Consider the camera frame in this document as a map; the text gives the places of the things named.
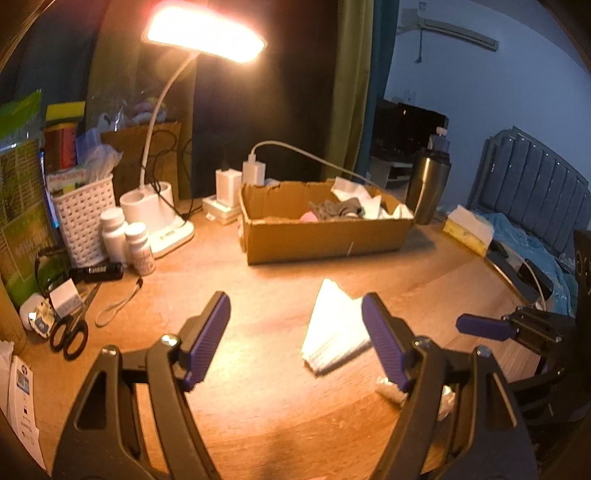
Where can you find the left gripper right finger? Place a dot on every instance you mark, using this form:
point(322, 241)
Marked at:
point(392, 339)

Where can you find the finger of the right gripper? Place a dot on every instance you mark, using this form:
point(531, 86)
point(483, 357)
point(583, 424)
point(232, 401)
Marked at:
point(485, 327)

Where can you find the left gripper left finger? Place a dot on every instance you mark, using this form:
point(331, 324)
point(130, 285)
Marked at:
point(199, 338)

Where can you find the grey dotted sock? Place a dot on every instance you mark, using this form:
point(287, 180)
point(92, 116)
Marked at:
point(328, 209)

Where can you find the white paper towel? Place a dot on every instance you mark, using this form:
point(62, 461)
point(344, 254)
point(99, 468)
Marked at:
point(372, 207)

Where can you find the folded white napkin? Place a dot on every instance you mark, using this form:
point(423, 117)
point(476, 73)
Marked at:
point(336, 332)

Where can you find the black phone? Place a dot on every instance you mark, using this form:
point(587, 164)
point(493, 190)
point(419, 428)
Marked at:
point(507, 271)

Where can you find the blue bedding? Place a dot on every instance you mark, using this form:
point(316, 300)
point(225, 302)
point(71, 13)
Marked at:
point(531, 248)

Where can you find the white pill bottle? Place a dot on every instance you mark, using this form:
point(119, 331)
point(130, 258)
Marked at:
point(139, 248)
point(113, 226)

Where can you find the yellow tissue pack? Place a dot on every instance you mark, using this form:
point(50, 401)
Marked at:
point(470, 229)

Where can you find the white power strip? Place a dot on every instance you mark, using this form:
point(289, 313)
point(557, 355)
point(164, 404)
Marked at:
point(216, 211)

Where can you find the cardboard box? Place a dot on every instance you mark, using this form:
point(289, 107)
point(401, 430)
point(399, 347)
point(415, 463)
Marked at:
point(272, 229)

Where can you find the black scissors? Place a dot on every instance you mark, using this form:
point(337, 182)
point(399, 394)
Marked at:
point(69, 334)

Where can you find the small white tag box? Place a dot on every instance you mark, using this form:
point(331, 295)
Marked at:
point(65, 299)

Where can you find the pink plush toy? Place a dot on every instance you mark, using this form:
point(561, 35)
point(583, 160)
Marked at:
point(309, 217)

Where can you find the white power adapter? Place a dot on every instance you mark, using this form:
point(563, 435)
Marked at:
point(228, 183)

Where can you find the grey padded headboard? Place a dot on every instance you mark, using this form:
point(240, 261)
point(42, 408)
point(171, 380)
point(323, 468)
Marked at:
point(534, 187)

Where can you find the brown cardboard carton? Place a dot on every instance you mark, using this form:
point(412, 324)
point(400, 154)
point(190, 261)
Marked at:
point(162, 159)

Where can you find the stainless steel tumbler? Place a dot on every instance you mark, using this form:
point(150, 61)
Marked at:
point(427, 183)

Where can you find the white woven basket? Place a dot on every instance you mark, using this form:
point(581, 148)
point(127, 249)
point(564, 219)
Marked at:
point(78, 213)

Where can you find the white paper receipt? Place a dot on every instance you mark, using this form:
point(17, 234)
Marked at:
point(17, 403)

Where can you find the green snack bag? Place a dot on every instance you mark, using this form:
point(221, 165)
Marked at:
point(25, 222)

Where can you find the black television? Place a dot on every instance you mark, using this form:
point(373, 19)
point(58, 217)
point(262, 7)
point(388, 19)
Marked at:
point(402, 130)

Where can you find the red yellow-lid jar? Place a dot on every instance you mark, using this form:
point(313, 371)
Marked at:
point(60, 130)

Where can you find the green curtain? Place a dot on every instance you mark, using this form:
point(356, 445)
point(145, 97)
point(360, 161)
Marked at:
point(351, 85)

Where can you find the white air conditioner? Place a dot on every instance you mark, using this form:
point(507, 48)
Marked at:
point(413, 21)

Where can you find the black flashlight with strap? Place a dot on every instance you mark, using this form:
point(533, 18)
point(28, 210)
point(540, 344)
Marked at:
point(105, 273)

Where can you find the white charger with cable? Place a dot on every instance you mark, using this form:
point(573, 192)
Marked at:
point(295, 156)

